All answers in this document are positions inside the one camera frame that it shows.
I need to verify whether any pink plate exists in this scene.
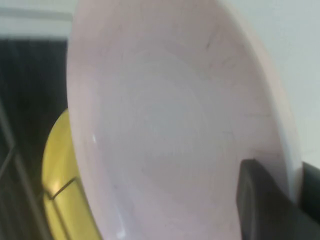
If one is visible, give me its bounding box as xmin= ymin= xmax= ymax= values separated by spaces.
xmin=65 ymin=0 xmax=304 ymax=240

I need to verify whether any black wire dish rack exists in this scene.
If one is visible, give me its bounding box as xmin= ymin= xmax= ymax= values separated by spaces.
xmin=0 ymin=7 xmax=79 ymax=240

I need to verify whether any metal wire dish rack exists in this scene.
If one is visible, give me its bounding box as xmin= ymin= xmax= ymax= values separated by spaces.
xmin=0 ymin=37 xmax=74 ymax=240

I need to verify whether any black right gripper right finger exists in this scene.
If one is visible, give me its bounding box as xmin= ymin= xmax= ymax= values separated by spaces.
xmin=299 ymin=161 xmax=320 ymax=240

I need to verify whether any yellow plate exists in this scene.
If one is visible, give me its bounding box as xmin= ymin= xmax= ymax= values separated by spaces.
xmin=40 ymin=108 xmax=104 ymax=240

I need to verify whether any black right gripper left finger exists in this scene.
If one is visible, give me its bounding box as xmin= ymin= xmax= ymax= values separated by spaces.
xmin=235 ymin=158 xmax=301 ymax=240

